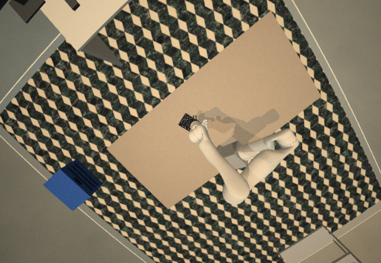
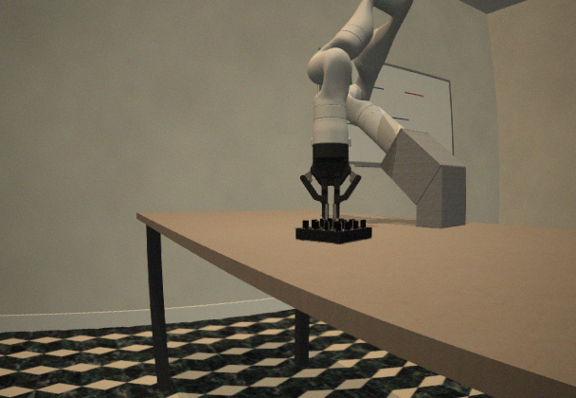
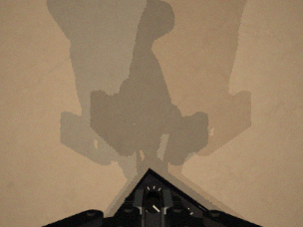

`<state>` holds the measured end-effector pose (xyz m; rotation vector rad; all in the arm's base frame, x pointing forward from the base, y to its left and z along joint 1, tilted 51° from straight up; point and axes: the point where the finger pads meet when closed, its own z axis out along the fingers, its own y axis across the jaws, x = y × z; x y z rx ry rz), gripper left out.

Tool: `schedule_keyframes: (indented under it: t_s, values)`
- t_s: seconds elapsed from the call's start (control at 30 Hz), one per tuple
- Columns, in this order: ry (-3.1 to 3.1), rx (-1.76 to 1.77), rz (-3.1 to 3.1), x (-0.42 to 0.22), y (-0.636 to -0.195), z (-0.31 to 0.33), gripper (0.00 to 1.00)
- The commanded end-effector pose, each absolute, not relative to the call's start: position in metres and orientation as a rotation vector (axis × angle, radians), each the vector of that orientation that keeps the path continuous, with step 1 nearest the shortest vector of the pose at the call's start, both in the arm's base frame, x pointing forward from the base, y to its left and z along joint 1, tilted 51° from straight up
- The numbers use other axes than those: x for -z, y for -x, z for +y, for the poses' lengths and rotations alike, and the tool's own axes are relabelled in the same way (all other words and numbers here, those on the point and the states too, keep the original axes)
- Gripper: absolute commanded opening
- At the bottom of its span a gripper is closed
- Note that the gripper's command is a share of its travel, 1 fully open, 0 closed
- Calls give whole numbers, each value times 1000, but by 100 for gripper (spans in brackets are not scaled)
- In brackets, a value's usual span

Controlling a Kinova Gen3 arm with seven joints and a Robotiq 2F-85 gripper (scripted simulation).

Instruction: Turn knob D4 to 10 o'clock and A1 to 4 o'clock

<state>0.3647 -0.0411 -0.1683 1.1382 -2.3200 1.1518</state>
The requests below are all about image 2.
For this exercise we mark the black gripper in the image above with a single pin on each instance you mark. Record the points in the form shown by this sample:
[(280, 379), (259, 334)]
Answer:
[(330, 168)]

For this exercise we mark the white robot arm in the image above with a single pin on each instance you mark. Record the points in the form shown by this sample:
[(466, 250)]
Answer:
[(331, 68)]

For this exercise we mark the black knob box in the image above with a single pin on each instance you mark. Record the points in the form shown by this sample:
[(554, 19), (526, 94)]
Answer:
[(343, 233)]

